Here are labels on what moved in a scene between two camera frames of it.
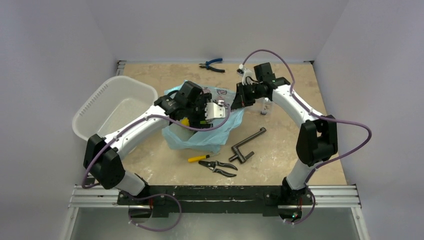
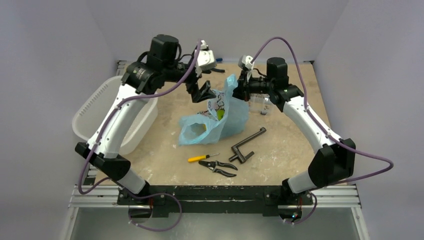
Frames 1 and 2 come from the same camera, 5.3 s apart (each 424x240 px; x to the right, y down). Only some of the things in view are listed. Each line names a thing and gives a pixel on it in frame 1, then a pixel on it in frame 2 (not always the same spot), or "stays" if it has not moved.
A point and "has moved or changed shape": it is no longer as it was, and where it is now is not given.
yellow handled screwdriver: (200, 158) stays
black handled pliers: (212, 165) stays
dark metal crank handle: (238, 155) stays
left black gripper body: (197, 114) → (179, 74)
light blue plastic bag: (208, 138) has moved or changed shape
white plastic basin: (114, 103) stays
